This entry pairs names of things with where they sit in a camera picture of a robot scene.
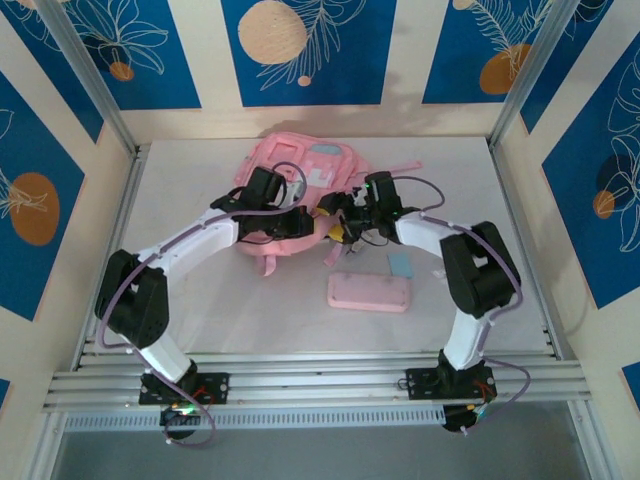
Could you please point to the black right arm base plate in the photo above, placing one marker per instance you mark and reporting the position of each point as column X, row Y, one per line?
column 420, row 382

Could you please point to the light blue sticky note pad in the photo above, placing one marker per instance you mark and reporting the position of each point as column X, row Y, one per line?
column 401, row 265

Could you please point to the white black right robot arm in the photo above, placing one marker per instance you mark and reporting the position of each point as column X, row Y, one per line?
column 475, row 280

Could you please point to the aluminium frame cross rail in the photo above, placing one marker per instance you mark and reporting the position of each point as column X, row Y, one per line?
column 320, row 385

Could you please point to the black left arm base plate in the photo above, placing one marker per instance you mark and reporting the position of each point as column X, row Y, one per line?
column 217, row 387

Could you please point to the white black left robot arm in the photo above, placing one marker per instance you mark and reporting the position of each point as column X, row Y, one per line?
column 150, row 310

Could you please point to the aluminium table side rail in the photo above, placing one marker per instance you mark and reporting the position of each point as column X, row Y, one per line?
column 129, row 200
column 507, row 200

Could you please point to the small clear plastic scrap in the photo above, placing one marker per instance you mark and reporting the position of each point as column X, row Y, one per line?
column 438, row 274

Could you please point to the pink school backpack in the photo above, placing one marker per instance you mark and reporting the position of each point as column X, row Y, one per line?
column 300, row 155

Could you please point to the aluminium frame post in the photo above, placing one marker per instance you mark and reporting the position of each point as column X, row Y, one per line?
column 540, row 55
column 85, row 70

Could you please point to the pink pencil case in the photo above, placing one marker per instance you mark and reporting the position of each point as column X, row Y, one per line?
column 367, row 292

